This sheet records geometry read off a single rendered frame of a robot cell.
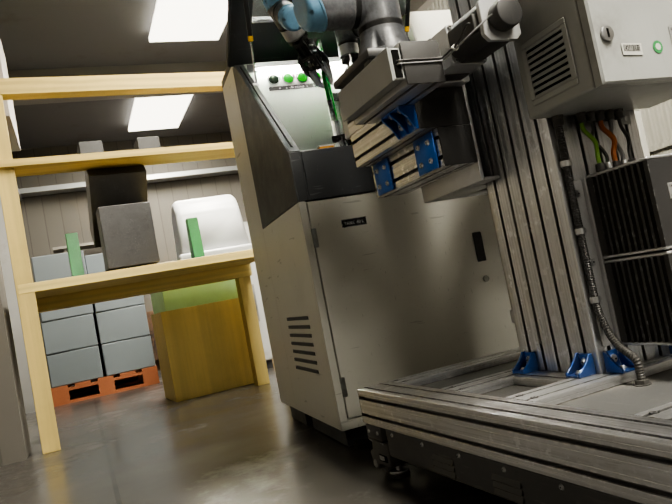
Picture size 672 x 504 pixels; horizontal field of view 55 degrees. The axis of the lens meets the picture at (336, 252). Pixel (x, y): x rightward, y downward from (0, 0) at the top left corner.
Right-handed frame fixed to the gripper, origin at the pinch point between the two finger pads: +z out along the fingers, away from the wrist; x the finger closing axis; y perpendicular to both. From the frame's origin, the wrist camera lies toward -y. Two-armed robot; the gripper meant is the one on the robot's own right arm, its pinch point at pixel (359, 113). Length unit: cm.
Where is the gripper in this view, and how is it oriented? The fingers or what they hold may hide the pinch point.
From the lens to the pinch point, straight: 241.5
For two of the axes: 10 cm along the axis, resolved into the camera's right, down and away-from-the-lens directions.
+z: 1.9, 9.8, -0.6
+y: 3.0, -1.1, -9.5
